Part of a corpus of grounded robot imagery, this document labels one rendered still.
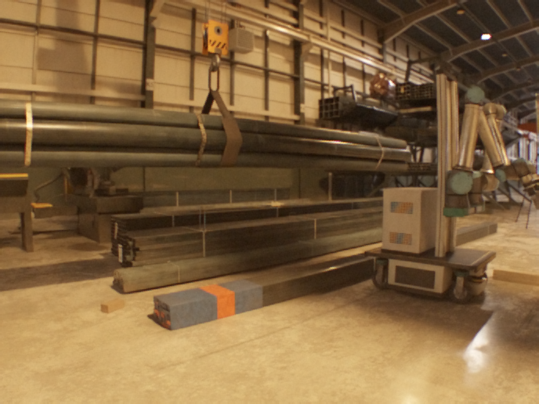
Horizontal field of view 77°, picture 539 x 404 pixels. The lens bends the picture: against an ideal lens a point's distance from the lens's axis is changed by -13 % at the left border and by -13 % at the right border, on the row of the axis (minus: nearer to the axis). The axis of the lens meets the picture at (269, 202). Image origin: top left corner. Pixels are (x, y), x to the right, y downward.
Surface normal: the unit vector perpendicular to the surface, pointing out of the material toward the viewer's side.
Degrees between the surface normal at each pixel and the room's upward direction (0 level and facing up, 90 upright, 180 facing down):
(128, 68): 90
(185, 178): 90
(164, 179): 90
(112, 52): 90
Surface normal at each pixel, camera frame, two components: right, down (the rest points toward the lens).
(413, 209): -0.70, 0.05
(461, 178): -0.36, 0.14
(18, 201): 0.67, 0.05
